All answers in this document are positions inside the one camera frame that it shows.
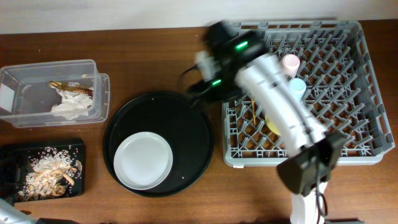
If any wooden chopstick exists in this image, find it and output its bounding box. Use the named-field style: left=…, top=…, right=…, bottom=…
left=251, top=99, right=257, bottom=126

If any pink cup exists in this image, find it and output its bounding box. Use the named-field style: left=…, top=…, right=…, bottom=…
left=280, top=54, right=300, bottom=78

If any blue cup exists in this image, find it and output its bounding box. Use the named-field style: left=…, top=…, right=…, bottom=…
left=289, top=78, right=307, bottom=101

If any yellow bowl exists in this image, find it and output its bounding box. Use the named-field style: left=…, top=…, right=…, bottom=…
left=264, top=114, right=280, bottom=136

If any grey plate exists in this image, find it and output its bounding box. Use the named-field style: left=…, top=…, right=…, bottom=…
left=113, top=132, right=174, bottom=190

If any brown snack wrapper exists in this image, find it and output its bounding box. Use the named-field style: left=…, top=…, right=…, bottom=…
left=49, top=81, right=93, bottom=97

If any white tissue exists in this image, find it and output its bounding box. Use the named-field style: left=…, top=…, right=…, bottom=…
left=51, top=82, right=93, bottom=120

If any food scraps and rice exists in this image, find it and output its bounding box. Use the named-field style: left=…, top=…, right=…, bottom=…
left=16, top=147, right=83, bottom=202

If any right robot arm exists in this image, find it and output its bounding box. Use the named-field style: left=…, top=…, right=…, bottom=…
left=188, top=21, right=345, bottom=223

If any grey dishwasher rack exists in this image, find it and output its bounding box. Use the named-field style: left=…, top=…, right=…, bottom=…
left=222, top=21, right=395, bottom=167

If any clear plastic waste bin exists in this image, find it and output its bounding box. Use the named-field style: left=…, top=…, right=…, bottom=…
left=1, top=59, right=111, bottom=128

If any round black serving tray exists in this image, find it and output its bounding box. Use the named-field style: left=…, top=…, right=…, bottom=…
left=103, top=91, right=215, bottom=197

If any small white table label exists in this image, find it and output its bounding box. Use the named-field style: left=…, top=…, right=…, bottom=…
left=233, top=164, right=244, bottom=169

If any black rectangular food tray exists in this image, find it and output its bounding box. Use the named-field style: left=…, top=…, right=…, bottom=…
left=1, top=138, right=86, bottom=204

